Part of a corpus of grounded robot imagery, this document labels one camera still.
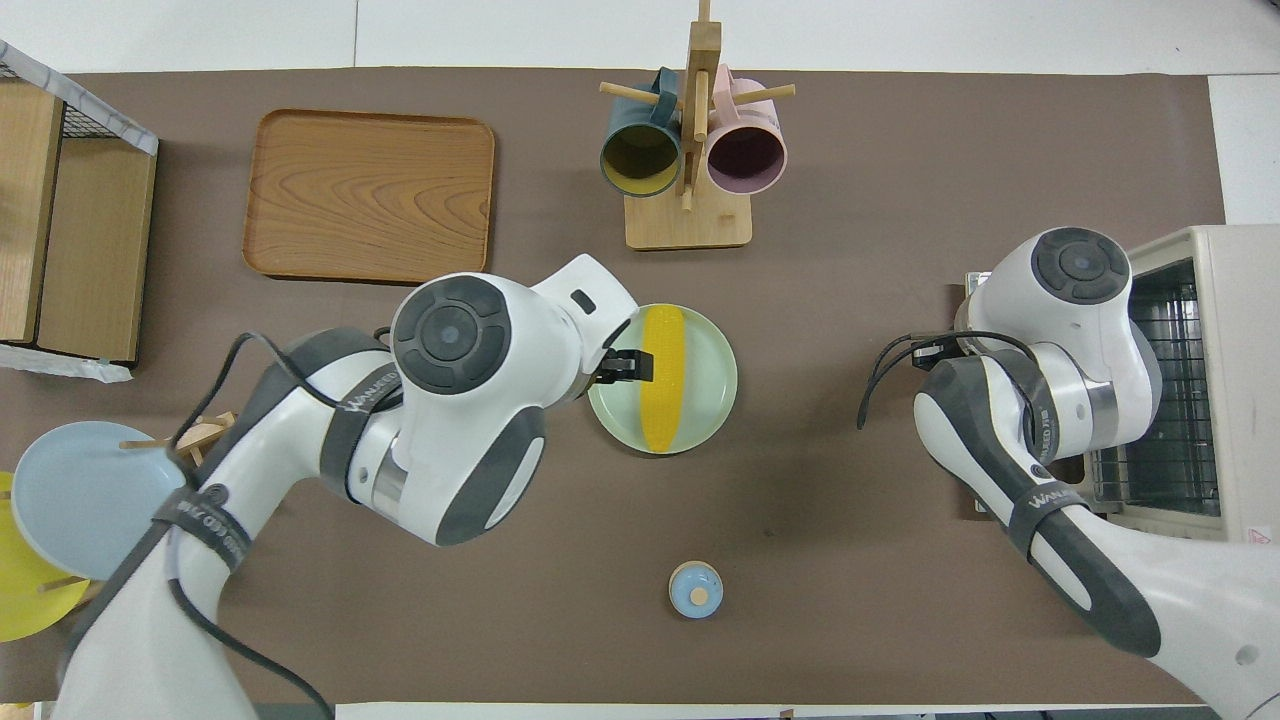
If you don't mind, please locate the yellow corn cob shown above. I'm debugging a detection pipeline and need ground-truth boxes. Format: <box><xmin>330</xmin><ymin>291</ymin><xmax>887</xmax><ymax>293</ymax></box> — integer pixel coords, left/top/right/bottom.
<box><xmin>640</xmin><ymin>306</ymin><xmax>687</xmax><ymax>453</ymax></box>

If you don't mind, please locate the brown table mat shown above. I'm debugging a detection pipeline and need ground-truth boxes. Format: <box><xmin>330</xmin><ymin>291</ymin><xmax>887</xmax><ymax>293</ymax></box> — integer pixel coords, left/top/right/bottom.
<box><xmin>0</xmin><ymin>68</ymin><xmax>1241</xmax><ymax>706</ymax></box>

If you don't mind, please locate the wooden tray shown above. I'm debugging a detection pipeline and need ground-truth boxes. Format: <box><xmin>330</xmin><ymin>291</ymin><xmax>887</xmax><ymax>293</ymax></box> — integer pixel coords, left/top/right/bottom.
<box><xmin>243</xmin><ymin>108</ymin><xmax>497</xmax><ymax>288</ymax></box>

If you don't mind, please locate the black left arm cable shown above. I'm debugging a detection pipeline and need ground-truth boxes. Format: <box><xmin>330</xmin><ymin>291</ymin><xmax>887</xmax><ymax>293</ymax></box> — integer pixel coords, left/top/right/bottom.
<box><xmin>165</xmin><ymin>330</ymin><xmax>336</xmax><ymax>720</ymax></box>

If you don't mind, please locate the metal oven wire rack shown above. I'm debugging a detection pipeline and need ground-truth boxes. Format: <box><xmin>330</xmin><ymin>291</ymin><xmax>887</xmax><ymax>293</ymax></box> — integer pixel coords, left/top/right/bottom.
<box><xmin>1090</xmin><ymin>260</ymin><xmax>1226</xmax><ymax>516</ymax></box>

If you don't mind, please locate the pink mug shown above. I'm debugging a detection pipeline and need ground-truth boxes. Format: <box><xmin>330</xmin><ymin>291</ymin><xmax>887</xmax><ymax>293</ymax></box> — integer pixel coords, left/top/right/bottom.
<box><xmin>706</xmin><ymin>64</ymin><xmax>790</xmax><ymax>197</ymax></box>

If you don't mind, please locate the yellow plate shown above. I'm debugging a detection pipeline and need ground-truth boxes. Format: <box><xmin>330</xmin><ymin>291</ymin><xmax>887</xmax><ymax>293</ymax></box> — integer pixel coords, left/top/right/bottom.
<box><xmin>0</xmin><ymin>470</ymin><xmax>91</xmax><ymax>644</ymax></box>

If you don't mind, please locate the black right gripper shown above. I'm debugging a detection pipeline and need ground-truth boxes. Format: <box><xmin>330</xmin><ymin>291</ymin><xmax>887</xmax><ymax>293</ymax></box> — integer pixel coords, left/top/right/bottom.
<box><xmin>908</xmin><ymin>336</ymin><xmax>969</xmax><ymax>367</ymax></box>

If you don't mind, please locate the dark teal mug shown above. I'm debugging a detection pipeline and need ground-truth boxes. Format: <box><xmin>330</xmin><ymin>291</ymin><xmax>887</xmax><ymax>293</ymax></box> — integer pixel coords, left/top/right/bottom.
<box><xmin>600</xmin><ymin>68</ymin><xmax>684</xmax><ymax>199</ymax></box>

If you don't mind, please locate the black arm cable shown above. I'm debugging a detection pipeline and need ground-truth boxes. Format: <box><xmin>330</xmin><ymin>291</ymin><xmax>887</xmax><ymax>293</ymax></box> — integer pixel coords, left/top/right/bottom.
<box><xmin>857</xmin><ymin>330</ymin><xmax>1041</xmax><ymax>461</ymax></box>
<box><xmin>165</xmin><ymin>330</ymin><xmax>336</xmax><ymax>720</ymax></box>

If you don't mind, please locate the light blue plate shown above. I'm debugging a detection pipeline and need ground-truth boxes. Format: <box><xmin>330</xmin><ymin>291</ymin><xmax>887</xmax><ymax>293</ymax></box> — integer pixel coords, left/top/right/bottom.
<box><xmin>11</xmin><ymin>420</ymin><xmax>191</xmax><ymax>583</ymax></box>

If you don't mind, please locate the wooden mug rack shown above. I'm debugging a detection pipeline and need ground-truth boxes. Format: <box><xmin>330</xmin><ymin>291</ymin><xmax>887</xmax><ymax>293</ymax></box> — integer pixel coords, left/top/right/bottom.
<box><xmin>600</xmin><ymin>0</ymin><xmax>798</xmax><ymax>251</ymax></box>

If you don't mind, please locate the wooden plate rack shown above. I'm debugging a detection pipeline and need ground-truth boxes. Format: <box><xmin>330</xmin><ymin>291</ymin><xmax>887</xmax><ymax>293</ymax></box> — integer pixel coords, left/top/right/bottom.
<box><xmin>40</xmin><ymin>410</ymin><xmax>241</xmax><ymax>606</ymax></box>

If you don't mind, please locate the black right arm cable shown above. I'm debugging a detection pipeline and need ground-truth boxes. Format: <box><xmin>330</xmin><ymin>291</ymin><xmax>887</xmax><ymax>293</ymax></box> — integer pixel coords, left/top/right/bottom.
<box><xmin>857</xmin><ymin>330</ymin><xmax>1041</xmax><ymax>461</ymax></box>

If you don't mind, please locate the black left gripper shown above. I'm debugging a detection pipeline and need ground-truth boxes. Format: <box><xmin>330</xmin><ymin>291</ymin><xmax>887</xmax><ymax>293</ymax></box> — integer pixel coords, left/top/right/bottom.
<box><xmin>585</xmin><ymin>348</ymin><xmax>654</xmax><ymax>395</ymax></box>

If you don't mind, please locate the white toaster oven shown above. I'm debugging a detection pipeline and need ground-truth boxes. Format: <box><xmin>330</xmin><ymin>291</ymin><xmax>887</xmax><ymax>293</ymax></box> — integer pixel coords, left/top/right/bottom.
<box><xmin>965</xmin><ymin>224</ymin><xmax>1280</xmax><ymax>546</ymax></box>

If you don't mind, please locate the wooden shelf with wire basket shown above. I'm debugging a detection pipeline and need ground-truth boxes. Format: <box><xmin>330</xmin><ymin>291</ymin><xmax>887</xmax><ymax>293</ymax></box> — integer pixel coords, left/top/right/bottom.
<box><xmin>0</xmin><ymin>40</ymin><xmax>161</xmax><ymax>384</ymax></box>

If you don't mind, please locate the pale green plate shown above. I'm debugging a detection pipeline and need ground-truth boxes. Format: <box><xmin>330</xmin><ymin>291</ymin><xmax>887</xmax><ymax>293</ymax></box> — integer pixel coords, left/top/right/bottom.
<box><xmin>586</xmin><ymin>303</ymin><xmax>739</xmax><ymax>457</ymax></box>

